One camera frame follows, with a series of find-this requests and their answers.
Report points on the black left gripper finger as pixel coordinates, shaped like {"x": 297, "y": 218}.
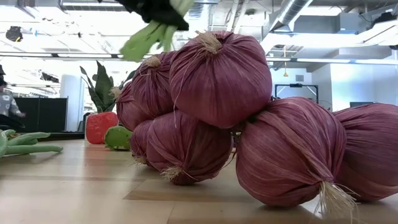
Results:
{"x": 164, "y": 19}

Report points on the light green paper vegetable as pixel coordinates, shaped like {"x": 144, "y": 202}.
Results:
{"x": 140, "y": 46}

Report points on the green lime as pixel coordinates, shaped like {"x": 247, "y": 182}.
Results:
{"x": 118, "y": 138}

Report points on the green onion bunch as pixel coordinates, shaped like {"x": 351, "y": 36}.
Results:
{"x": 28, "y": 149}

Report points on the purple raffia onion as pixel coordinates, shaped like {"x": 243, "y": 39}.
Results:
{"x": 127, "y": 112}
{"x": 373, "y": 149}
{"x": 138, "y": 141}
{"x": 220, "y": 84}
{"x": 189, "y": 146}
{"x": 152, "y": 87}
{"x": 289, "y": 149}

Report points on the dark green leafy plant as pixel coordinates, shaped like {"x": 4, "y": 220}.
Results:
{"x": 103, "y": 84}

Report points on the ceiling light strip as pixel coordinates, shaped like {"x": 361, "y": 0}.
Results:
{"x": 62, "y": 55}
{"x": 323, "y": 60}

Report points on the white round column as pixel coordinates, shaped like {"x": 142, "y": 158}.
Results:
{"x": 71, "y": 102}

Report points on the black ceiling dome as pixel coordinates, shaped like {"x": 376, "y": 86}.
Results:
{"x": 14, "y": 33}

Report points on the yellow hanging pendant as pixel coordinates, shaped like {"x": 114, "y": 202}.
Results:
{"x": 285, "y": 74}

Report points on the black office partition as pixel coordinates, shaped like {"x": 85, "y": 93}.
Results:
{"x": 46, "y": 113}

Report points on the black low platform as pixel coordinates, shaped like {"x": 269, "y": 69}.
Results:
{"x": 68, "y": 136}

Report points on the person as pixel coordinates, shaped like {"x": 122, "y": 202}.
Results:
{"x": 7, "y": 105}

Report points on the dark monitor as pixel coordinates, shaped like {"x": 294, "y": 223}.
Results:
{"x": 362, "y": 104}

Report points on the black ceiling fixture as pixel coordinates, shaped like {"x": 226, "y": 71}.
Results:
{"x": 385, "y": 18}

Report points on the silver ventilation duct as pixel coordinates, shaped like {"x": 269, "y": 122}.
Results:
{"x": 290, "y": 12}

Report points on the black metal frame stand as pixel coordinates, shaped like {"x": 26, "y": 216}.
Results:
{"x": 295, "y": 85}

